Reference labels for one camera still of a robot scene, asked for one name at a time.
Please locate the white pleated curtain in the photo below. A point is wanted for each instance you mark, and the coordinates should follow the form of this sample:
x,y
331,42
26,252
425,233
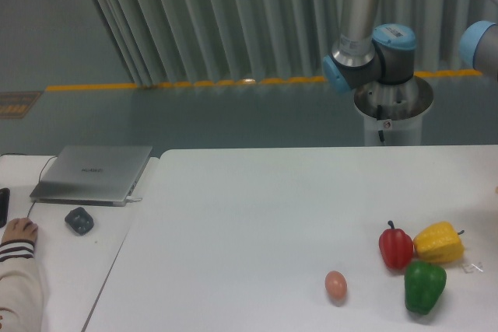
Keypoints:
x,y
218,40

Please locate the cream striped sleeve forearm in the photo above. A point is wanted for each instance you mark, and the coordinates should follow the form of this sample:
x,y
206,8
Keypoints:
x,y
22,298

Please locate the green toy bell pepper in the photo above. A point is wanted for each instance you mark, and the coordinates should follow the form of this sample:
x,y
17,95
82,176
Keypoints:
x,y
424,284

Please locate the black small plastic tray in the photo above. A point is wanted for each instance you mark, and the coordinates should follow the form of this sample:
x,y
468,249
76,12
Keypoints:
x,y
79,221

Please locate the yellow toy bell pepper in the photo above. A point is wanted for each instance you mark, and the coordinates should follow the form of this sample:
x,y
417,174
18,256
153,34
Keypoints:
x,y
439,243

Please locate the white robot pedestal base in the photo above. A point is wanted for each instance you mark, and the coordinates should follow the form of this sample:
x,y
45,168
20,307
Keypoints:
x,y
393,114

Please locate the brown egg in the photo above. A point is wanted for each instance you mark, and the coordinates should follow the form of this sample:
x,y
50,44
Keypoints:
x,y
335,285

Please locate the clear tape scrap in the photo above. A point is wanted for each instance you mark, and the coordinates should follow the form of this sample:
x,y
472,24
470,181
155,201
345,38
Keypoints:
x,y
470,267

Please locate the person's hand on mouse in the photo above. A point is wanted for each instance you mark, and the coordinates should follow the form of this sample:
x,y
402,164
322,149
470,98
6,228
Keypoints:
x,y
20,230

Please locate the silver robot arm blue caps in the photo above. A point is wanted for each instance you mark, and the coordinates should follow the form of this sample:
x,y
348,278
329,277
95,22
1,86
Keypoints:
x,y
386,54

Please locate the silver closed laptop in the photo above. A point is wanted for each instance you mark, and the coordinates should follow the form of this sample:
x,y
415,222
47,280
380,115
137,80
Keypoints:
x,y
92,175

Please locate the red toy bell pepper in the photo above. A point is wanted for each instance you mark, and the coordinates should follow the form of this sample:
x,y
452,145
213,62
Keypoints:
x,y
396,247

